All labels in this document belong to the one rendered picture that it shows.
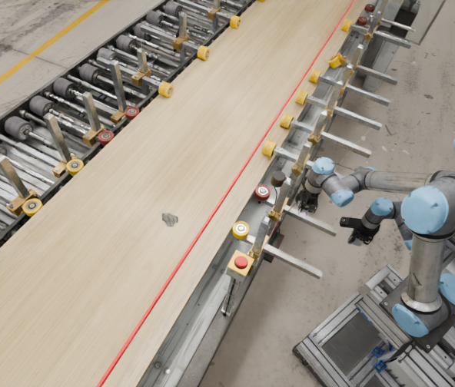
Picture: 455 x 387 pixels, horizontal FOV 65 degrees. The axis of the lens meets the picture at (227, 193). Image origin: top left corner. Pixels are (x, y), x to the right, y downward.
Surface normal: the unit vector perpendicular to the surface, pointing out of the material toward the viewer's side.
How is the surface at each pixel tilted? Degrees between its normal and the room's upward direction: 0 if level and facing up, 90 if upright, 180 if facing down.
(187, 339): 0
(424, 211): 83
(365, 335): 0
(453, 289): 7
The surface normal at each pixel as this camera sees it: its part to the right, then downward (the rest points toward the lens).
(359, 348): 0.09, -0.58
